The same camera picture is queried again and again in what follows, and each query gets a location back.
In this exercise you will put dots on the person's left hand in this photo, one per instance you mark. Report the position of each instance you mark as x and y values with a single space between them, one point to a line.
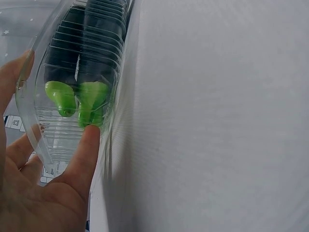
29 205

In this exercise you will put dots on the clear plastic clamshell container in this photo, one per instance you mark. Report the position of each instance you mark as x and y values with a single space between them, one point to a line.
70 149

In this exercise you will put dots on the dark purple eggplant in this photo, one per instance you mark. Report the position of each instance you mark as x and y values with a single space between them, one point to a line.
101 48
64 60

